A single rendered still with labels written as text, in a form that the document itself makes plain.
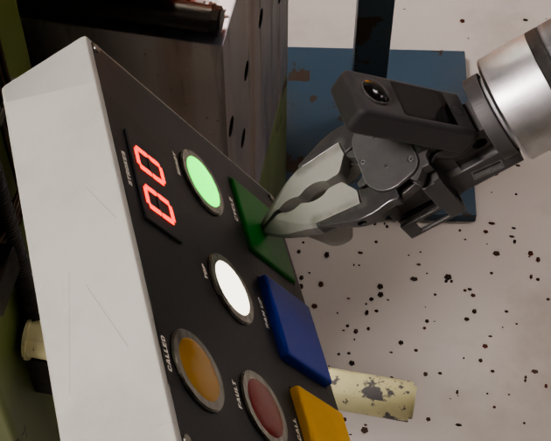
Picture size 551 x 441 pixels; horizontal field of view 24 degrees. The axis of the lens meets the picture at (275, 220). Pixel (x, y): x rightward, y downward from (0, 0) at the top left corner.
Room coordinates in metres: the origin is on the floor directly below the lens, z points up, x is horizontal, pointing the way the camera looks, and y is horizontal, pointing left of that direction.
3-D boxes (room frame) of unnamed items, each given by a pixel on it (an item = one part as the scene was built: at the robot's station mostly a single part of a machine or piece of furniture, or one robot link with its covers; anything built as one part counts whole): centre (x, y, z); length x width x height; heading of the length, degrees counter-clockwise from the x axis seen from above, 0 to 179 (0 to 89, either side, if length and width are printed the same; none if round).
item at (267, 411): (0.40, 0.01, 1.09); 0.05 x 0.03 x 0.04; 169
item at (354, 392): (0.69, 0.06, 0.62); 0.44 x 0.05 x 0.05; 79
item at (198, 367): (0.39, 0.05, 1.16); 0.05 x 0.03 x 0.04; 169
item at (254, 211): (0.60, 0.02, 1.00); 0.07 x 0.05 x 0.07; 14
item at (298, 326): (0.51, -0.01, 1.01); 0.07 x 0.05 x 0.07; 14
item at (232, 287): (0.50, 0.03, 1.09); 0.05 x 0.03 x 0.04; 169
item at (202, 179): (0.59, 0.06, 1.09); 0.05 x 0.03 x 0.04; 169
